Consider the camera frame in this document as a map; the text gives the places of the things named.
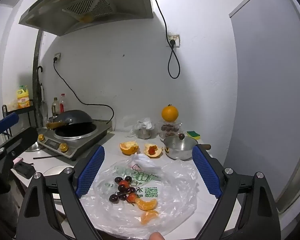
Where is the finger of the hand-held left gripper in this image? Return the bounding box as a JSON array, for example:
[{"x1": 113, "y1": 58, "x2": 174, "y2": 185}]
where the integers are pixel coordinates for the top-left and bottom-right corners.
[
  {"x1": 0, "y1": 126, "x2": 38, "y2": 161},
  {"x1": 0, "y1": 112, "x2": 20, "y2": 140}
]

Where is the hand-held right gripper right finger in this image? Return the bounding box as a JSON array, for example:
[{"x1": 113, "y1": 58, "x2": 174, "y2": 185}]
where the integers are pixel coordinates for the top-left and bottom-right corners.
[{"x1": 192, "y1": 144, "x2": 282, "y2": 240}]

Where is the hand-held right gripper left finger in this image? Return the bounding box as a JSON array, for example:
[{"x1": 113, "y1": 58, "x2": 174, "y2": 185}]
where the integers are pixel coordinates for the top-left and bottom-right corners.
[{"x1": 16, "y1": 144, "x2": 106, "y2": 240}]

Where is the white plate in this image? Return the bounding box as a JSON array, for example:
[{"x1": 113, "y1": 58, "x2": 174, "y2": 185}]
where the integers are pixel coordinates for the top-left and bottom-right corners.
[{"x1": 43, "y1": 164, "x2": 77, "y2": 200}]

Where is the clear printed plastic bag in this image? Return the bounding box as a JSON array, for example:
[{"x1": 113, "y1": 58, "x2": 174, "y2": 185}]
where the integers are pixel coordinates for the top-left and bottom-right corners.
[{"x1": 92, "y1": 154, "x2": 199, "y2": 235}]

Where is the steel pot lid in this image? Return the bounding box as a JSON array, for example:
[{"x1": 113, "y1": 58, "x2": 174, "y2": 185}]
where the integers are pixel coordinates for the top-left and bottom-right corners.
[{"x1": 25, "y1": 127, "x2": 48, "y2": 152}]

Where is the black metal rack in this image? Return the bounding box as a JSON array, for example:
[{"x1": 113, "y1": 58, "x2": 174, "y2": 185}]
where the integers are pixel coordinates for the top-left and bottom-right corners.
[{"x1": 2, "y1": 102, "x2": 38, "y2": 140}]

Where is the black pouch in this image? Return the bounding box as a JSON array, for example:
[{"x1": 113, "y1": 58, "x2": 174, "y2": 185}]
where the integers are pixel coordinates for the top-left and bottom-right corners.
[{"x1": 15, "y1": 162, "x2": 37, "y2": 180}]

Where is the yellow detergent bottle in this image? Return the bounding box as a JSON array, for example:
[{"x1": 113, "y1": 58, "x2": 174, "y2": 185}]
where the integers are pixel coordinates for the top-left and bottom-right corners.
[{"x1": 16, "y1": 84, "x2": 32, "y2": 109}]

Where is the black chopstick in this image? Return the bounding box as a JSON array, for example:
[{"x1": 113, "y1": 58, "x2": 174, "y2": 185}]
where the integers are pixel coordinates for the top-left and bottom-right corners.
[{"x1": 33, "y1": 154, "x2": 62, "y2": 160}]

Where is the small steel pot with lid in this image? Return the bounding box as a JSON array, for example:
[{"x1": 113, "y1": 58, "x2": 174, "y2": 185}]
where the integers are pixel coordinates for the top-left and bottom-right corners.
[{"x1": 163, "y1": 132, "x2": 212, "y2": 161}]

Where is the steel induction cooker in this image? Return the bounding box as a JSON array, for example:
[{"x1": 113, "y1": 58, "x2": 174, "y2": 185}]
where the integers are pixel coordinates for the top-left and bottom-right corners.
[{"x1": 37, "y1": 119, "x2": 113, "y2": 162}]

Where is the green yellow sponge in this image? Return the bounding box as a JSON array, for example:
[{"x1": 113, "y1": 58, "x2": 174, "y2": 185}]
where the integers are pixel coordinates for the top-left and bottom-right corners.
[{"x1": 186, "y1": 130, "x2": 202, "y2": 140}]

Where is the black umbrella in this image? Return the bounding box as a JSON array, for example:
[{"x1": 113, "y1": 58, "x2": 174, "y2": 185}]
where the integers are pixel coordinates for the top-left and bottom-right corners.
[{"x1": 36, "y1": 66, "x2": 49, "y2": 128}]

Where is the half peeled orange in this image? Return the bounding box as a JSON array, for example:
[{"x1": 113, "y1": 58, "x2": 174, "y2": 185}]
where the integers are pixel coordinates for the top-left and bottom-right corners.
[{"x1": 119, "y1": 141, "x2": 139, "y2": 155}]

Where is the cooking oil bottle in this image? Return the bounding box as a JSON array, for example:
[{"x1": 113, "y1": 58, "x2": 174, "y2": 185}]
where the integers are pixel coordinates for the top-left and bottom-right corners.
[{"x1": 52, "y1": 97, "x2": 60, "y2": 117}]

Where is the dark vertical pipe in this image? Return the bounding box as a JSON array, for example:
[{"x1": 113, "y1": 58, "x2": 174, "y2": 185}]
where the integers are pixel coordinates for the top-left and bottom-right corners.
[{"x1": 31, "y1": 30, "x2": 44, "y2": 128}]

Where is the clear plastic fruit container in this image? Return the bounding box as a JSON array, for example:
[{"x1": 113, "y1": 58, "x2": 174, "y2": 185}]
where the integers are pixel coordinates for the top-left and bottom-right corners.
[{"x1": 158, "y1": 120, "x2": 183, "y2": 140}]

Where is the steel cup in plastic bag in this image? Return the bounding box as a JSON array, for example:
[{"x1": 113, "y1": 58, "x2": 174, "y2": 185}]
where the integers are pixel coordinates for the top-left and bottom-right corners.
[{"x1": 132, "y1": 117, "x2": 158, "y2": 140}]

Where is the whole orange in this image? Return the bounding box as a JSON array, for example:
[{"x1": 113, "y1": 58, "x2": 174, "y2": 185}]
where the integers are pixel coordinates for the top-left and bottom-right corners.
[{"x1": 161, "y1": 104, "x2": 178, "y2": 122}]

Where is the white door panel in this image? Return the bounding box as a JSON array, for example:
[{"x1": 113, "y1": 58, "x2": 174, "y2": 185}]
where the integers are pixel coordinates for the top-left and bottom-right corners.
[{"x1": 229, "y1": 0, "x2": 300, "y2": 214}]

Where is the steel range hood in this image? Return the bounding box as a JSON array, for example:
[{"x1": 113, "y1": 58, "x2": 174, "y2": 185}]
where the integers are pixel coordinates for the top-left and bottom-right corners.
[{"x1": 18, "y1": 0, "x2": 154, "y2": 37}]

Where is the dark wok with wooden handle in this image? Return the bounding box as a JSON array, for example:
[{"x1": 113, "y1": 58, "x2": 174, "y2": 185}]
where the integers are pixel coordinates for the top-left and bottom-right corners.
[{"x1": 46, "y1": 109, "x2": 93, "y2": 130}]

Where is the black induction cooker cable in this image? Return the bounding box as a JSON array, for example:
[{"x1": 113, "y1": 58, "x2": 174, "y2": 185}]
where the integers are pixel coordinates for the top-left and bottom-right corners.
[{"x1": 53, "y1": 59, "x2": 115, "y2": 125}]

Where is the black range hood cable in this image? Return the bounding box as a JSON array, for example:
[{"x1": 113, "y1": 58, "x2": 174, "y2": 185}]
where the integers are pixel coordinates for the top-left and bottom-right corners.
[{"x1": 149, "y1": 0, "x2": 180, "y2": 79}]

